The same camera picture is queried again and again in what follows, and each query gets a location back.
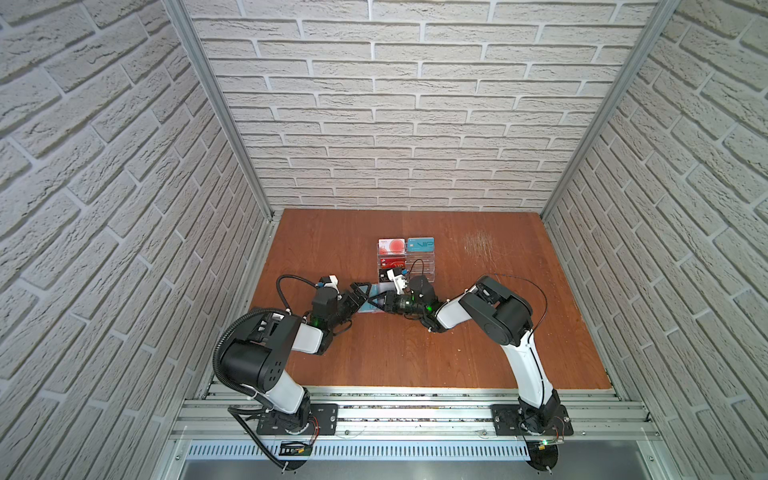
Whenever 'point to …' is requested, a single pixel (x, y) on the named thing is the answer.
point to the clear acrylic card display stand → (415, 254)
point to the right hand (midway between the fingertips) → (369, 300)
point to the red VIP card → (392, 263)
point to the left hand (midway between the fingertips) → (366, 288)
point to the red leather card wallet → (385, 287)
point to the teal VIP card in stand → (422, 244)
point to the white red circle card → (391, 246)
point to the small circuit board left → (295, 448)
